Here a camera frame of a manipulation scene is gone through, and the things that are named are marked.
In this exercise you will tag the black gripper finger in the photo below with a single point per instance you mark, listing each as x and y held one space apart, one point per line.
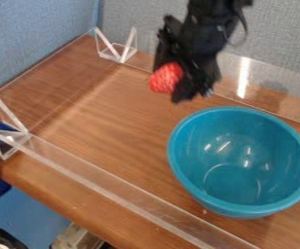
167 50
187 89

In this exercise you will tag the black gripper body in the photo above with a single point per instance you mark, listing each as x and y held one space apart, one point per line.
200 41

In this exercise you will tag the red strawberry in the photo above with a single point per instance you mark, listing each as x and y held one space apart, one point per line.
165 78

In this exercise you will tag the blue plastic bowl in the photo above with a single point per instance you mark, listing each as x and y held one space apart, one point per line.
235 157

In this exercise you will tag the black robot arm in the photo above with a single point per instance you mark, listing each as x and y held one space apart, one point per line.
227 10

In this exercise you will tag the clear acrylic barrier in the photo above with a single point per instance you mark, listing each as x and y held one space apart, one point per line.
85 145

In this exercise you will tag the beige object under table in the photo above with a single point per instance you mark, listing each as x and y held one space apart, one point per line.
77 238

